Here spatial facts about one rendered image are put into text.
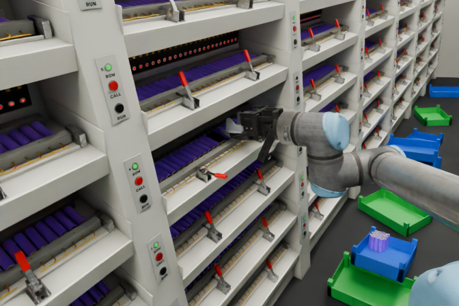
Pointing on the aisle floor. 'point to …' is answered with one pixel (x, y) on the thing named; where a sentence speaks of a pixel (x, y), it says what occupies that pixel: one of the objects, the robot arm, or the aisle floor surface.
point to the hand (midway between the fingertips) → (228, 130)
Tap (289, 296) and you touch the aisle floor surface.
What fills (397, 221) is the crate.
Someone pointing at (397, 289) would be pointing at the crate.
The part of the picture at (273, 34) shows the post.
